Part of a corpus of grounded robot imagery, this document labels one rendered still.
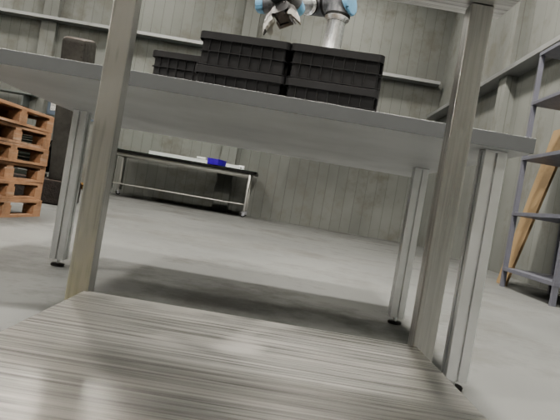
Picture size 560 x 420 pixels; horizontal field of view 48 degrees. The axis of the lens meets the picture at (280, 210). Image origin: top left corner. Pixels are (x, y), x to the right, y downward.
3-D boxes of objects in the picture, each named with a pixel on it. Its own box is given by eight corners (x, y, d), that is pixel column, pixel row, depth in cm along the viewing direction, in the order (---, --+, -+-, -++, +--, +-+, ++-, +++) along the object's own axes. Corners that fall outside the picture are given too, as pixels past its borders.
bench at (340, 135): (84, 251, 325) (106, 117, 324) (389, 303, 324) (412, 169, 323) (-112, 299, 165) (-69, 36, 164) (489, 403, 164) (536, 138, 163)
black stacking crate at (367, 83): (297, 102, 239) (302, 72, 239) (375, 113, 235) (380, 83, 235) (285, 79, 199) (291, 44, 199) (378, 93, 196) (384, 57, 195)
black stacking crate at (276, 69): (221, 90, 243) (226, 61, 242) (297, 102, 239) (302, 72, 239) (194, 66, 203) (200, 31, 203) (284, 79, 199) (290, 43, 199)
